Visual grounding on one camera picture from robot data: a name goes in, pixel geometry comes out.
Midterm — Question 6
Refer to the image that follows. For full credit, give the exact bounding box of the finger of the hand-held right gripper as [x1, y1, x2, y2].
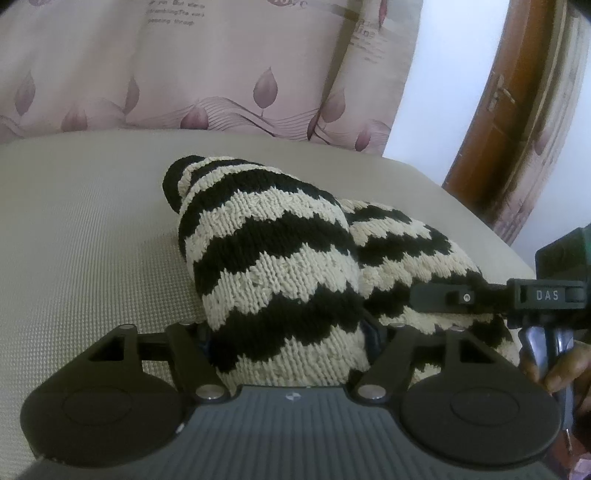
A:
[410, 279, 509, 317]

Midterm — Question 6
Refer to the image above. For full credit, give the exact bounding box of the black and cream striped knitted cardigan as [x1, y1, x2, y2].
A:
[161, 156, 523, 389]

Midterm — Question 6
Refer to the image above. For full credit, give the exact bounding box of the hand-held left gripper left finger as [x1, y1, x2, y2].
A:
[69, 323, 230, 403]

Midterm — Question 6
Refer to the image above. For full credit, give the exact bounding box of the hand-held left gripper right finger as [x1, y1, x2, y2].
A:
[351, 314, 513, 404]

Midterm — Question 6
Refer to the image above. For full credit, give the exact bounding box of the person's right hand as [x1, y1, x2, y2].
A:
[545, 344, 591, 393]

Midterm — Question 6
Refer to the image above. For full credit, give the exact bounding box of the pink leaf print curtain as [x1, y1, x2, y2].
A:
[0, 0, 424, 155]

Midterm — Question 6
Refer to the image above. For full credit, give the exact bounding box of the brown wooden door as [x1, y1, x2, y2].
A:
[442, 0, 591, 247]

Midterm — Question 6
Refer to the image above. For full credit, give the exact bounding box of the metal door handle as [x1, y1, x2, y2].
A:
[488, 74, 515, 112]

